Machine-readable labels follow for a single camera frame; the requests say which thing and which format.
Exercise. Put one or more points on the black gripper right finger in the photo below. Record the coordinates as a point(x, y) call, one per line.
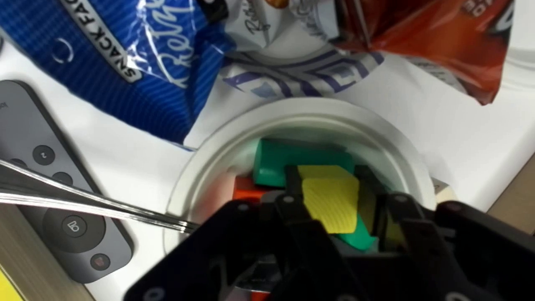
point(428, 268)

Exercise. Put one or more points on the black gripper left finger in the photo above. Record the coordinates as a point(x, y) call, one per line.
point(311, 262)

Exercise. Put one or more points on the yellow block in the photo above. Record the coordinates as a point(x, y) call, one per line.
point(332, 202)

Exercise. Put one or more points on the red block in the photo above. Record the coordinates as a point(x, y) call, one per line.
point(251, 193)

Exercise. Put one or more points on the green block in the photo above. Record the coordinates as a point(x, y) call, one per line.
point(278, 161)

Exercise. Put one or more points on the white bowl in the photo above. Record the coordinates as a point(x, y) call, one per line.
point(223, 156)

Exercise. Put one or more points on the white purple print snack bag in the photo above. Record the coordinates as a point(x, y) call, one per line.
point(295, 68)

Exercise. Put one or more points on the red snack bag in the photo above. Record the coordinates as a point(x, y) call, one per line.
point(445, 39)

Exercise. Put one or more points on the silver metal rod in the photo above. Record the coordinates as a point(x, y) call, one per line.
point(84, 202)

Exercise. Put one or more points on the blue snack bag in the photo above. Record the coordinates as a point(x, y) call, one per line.
point(111, 56)

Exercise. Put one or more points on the grey remote control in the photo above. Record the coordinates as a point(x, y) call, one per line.
point(39, 151)

